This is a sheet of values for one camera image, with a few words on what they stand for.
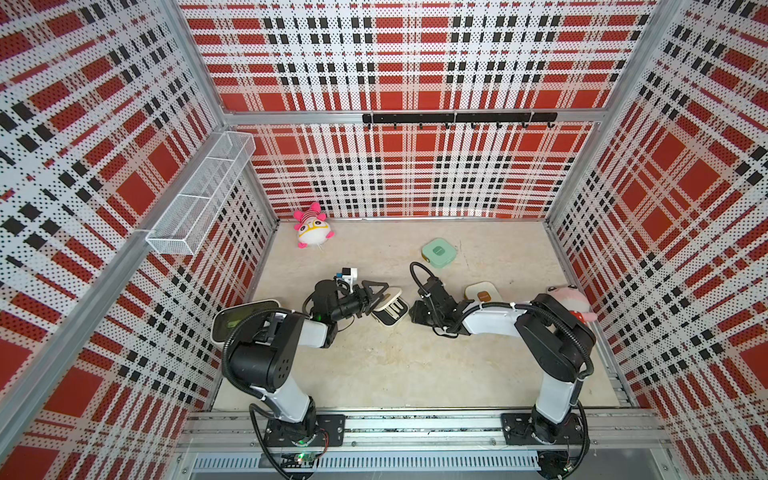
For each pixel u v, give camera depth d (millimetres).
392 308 955
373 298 803
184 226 914
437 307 734
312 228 1084
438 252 1078
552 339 481
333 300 750
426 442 733
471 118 883
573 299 900
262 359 461
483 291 978
